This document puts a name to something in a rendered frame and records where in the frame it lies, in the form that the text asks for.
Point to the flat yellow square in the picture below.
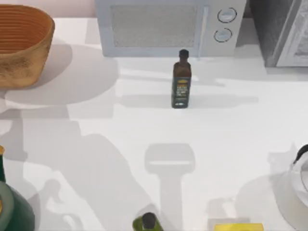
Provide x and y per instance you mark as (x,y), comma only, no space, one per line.
(238,227)

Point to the dark green teapot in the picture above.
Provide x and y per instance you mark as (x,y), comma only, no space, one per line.
(12,204)

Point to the dark brown bottle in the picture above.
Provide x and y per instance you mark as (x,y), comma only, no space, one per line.
(181,81)

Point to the green bottle with black cap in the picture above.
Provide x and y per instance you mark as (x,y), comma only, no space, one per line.
(147,222)

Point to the microwave knob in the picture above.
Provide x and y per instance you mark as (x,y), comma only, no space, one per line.
(227,15)
(223,34)

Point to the woven wooden basket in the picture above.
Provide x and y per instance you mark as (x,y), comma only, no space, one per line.
(21,45)

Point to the pale microwave oven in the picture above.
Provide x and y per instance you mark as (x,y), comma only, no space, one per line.
(154,26)

